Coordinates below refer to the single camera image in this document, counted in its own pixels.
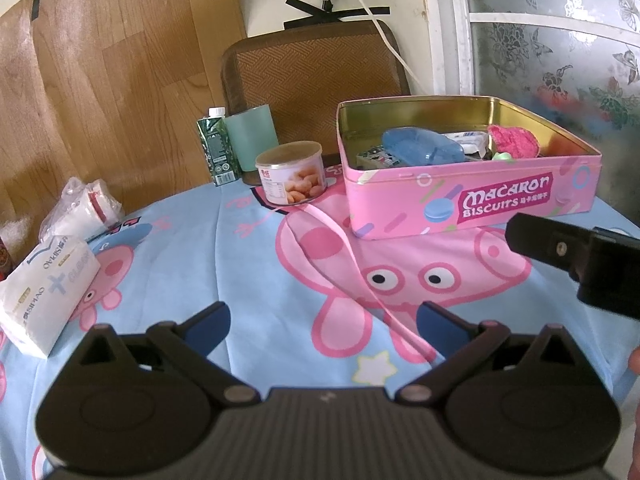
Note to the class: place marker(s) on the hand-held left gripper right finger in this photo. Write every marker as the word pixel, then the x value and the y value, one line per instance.
pixel 440 327

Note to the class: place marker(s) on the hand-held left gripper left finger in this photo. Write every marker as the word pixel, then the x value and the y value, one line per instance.
pixel 209 327

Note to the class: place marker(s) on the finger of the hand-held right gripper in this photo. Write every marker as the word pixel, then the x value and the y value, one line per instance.
pixel 545 240

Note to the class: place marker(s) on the small green wrapper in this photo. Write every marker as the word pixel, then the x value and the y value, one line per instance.
pixel 502 156

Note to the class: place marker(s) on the pink biscuit tin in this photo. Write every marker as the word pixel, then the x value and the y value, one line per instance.
pixel 450 200

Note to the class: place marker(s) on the pink plush toy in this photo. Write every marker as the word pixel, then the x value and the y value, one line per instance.
pixel 512 140

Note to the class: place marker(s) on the clear face mask packet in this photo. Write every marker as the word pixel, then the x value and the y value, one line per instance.
pixel 467 137

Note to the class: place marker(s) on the blue translucent pouch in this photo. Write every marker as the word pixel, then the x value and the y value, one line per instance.
pixel 422 147

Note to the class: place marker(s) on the green print tissue pack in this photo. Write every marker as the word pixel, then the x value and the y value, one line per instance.
pixel 375 156

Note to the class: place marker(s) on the person's right hand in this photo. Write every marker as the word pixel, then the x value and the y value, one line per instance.
pixel 635 360

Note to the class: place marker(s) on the white tissue pack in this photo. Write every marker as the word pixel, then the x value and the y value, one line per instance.
pixel 47 295

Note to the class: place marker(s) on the clear bag of cotton pads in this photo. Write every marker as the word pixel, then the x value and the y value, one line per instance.
pixel 82 210

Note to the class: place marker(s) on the round snack can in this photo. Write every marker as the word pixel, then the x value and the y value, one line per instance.
pixel 292 175

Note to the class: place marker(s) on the green drink carton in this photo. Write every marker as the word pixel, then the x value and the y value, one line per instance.
pixel 217 150

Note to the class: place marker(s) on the floral frosted window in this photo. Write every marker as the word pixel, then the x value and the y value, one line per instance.
pixel 550 35

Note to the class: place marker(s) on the red snack box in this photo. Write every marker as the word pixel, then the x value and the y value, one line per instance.
pixel 4 257

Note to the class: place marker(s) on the brown woven chair back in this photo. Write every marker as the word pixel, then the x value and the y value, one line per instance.
pixel 310 80

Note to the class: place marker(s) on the black tape cross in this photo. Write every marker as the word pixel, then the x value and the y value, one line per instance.
pixel 330 12

